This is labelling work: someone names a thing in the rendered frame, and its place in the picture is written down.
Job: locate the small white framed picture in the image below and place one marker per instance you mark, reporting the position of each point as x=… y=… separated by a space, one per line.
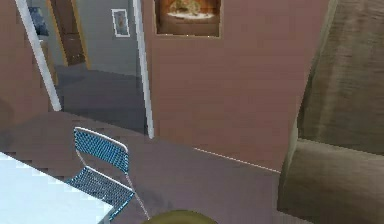
x=120 y=22

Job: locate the blue mesh folding chair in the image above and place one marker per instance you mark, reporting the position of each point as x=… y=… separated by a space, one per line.
x=101 y=149

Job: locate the brown fabric sofa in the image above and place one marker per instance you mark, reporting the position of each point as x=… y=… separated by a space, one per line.
x=343 y=110

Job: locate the olive green round object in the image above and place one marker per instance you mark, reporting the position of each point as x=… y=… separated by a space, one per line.
x=180 y=218

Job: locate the brown wooden door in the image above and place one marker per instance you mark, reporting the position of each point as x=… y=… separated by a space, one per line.
x=69 y=33

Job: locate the framed orange food picture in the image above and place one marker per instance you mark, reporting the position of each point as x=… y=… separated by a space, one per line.
x=188 y=18

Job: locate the dark blue framed picture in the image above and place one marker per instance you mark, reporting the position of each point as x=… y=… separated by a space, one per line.
x=39 y=20

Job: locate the white table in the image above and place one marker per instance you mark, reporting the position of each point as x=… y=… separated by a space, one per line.
x=36 y=196

